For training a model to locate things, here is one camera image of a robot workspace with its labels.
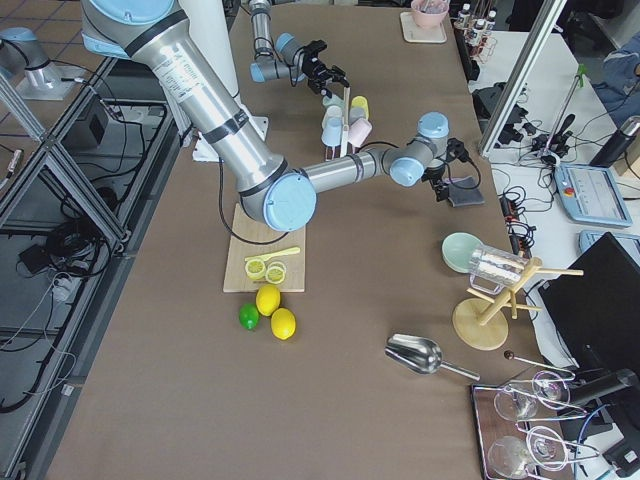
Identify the white tray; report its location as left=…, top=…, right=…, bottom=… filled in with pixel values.
left=400, top=11, right=447, bottom=44

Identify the clear glass mug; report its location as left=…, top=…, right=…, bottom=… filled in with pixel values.
left=469, top=244, right=528, bottom=295

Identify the mint green cup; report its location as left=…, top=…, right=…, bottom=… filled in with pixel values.
left=322, top=94, right=344, bottom=108

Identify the wine glass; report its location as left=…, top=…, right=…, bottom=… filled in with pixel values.
left=494, top=385, right=538, bottom=422
left=487, top=426, right=569, bottom=479
left=531, top=370, right=570, bottom=411

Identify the wooden glass tray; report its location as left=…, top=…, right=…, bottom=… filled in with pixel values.
left=471, top=380, right=600, bottom=479

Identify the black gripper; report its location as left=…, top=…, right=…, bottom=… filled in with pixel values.
left=302, top=40, right=350, bottom=98
left=423, top=167, right=450, bottom=202

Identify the green lime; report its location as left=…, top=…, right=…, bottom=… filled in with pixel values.
left=238, top=303, right=260, bottom=330

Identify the light blue cup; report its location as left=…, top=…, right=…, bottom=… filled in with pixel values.
left=321, top=116, right=343, bottom=147

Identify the white wire cup rack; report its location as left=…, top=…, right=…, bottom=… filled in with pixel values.
left=322, top=87, right=364, bottom=161

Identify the metal scoop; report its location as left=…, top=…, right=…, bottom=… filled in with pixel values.
left=385, top=333, right=480, bottom=381

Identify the wooden mug tree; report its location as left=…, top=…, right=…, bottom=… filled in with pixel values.
left=452, top=257, right=584, bottom=351

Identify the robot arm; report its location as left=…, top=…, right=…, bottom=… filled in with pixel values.
left=81, top=1, right=449, bottom=232
left=248, top=0, right=350, bottom=98

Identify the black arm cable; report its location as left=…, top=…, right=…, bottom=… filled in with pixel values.
left=439, top=149, right=484, bottom=194

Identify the yellow cup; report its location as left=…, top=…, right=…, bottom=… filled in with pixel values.
left=351, top=95, right=369, bottom=118

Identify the teach pendant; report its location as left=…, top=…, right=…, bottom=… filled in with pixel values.
left=554, top=163, right=633, bottom=228

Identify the black monitor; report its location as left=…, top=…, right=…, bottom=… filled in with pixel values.
left=538, top=233, right=639, bottom=375

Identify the pink cup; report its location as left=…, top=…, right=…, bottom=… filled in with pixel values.
left=348, top=117, right=372, bottom=148

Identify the green bowl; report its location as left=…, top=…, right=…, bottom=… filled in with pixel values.
left=441, top=232, right=483, bottom=274

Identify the grey cup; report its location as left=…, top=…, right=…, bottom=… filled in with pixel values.
left=349, top=106, right=369, bottom=125

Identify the pink bowl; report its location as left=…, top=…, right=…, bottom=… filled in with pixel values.
left=410, top=0, right=449, bottom=28

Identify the bamboo cutting board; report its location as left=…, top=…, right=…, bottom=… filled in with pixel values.
left=222, top=203, right=307, bottom=294

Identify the cream white cup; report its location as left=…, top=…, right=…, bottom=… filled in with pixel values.
left=322, top=105, right=342, bottom=128

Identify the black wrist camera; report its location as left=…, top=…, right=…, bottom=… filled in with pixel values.
left=446, top=138, right=469, bottom=163

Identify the yellow plastic knife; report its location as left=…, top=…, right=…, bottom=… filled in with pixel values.
left=244, top=246, right=301, bottom=262

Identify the black thermos bottle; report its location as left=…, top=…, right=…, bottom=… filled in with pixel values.
left=589, top=115, right=640, bottom=168

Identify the grey cloth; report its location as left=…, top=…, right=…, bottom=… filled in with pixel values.
left=448, top=176, right=485, bottom=208

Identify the yellow lemon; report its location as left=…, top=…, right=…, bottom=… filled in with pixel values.
left=271, top=308, right=297, bottom=340
left=255, top=284, right=281, bottom=317

